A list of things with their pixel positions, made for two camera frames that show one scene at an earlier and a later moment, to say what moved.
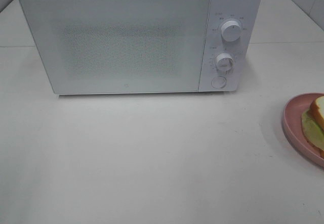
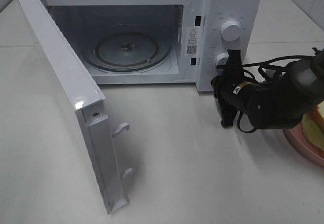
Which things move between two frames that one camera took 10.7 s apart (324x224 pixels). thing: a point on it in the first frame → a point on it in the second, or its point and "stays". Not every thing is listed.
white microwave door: [109, 41] → [89, 102]
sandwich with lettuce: [313, 123] stays
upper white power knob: [231, 31] stays
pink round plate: [293, 129] stays
